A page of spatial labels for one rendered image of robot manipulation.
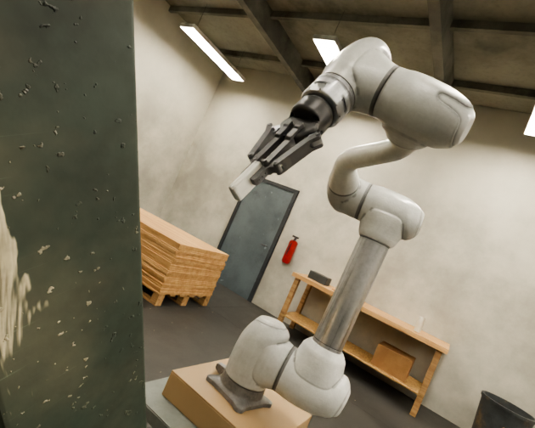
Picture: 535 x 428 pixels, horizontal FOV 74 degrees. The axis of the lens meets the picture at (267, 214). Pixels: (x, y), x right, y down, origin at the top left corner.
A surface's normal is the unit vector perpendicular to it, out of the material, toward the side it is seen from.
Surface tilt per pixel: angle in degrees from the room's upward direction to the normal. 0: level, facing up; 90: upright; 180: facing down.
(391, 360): 90
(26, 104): 90
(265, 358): 84
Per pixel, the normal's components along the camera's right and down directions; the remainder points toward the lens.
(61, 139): 0.80, 0.34
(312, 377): -0.22, -0.21
